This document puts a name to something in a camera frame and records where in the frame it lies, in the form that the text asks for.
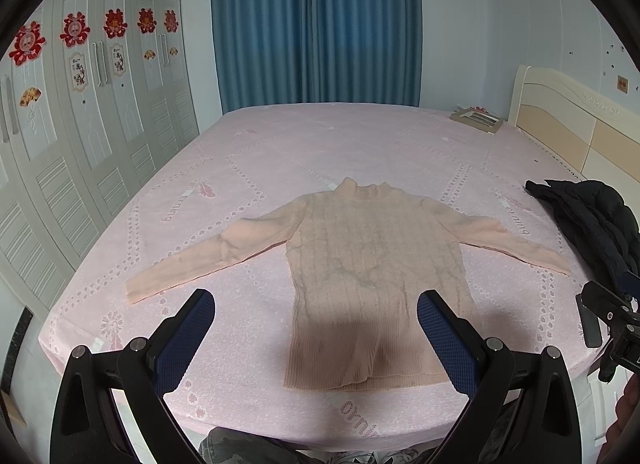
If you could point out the black smartphone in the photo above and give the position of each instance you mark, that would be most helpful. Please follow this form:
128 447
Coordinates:
591 330

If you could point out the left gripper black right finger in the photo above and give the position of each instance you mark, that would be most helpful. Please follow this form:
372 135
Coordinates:
521 407

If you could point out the cream wooden headboard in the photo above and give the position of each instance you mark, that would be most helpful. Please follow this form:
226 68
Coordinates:
596 137

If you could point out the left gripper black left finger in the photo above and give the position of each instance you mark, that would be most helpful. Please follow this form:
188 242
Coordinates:
87 427

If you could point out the white wardrobe with red decals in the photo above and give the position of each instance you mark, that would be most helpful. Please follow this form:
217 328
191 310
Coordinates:
95 99

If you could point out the black puffer jacket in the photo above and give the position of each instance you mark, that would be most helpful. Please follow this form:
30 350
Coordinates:
595 219

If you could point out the blue curtain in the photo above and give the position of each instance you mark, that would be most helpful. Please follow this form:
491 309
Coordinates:
317 51

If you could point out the person's right hand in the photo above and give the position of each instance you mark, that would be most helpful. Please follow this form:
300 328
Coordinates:
623 410

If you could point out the peach knit sweater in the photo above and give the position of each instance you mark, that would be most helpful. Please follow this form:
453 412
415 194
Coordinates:
359 258

